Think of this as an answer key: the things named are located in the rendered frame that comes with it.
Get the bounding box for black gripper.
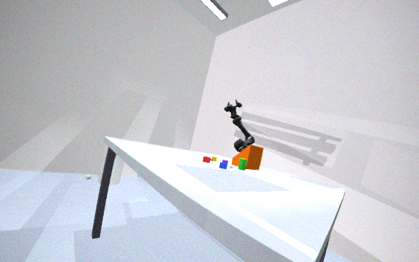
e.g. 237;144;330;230
231;99;242;113

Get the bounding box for blue block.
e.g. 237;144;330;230
219;162;228;169

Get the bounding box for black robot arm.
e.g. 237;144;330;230
226;104;254;153

